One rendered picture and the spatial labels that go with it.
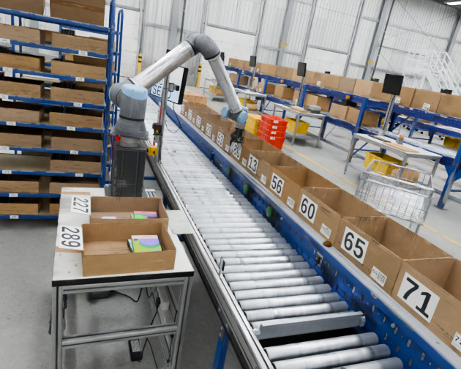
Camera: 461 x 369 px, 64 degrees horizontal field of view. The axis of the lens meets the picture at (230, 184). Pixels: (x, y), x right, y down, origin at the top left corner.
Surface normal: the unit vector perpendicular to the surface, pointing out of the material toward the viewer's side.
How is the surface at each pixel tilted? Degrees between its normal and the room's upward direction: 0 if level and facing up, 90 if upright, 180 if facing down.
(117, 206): 89
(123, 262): 91
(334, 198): 90
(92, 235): 89
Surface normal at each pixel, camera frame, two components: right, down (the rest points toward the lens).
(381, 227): 0.32, 0.36
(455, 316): -0.93, -0.03
